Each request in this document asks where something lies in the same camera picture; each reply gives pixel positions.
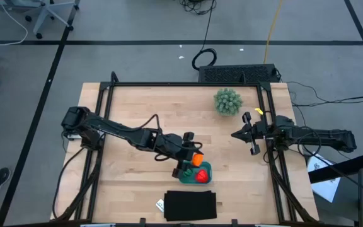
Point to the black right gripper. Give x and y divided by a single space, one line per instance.
261 131

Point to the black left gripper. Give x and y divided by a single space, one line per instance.
176 146

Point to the orange toy fruit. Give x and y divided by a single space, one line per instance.
197 159

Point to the green striped toy watermelon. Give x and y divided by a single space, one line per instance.
187 172

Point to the red toy apple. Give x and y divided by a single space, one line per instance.
201 176

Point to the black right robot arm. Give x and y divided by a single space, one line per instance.
326 137

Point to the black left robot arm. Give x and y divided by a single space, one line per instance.
118 129

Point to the teal plastic tupperware container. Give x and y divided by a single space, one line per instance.
208 167

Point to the yellow tag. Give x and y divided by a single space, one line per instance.
259 111

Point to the green spiky artificial plant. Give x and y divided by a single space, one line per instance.
228 101

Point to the black cloth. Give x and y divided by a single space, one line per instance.
190 205

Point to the white card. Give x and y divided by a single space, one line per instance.
160 205

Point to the black mesh computer case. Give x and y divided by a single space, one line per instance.
238 74

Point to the white paper booklet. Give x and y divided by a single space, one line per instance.
324 186

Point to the black beam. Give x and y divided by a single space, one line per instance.
342 168

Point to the office chair base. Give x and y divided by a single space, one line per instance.
47 9

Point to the black aluminium table frame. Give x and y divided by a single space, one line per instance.
104 104

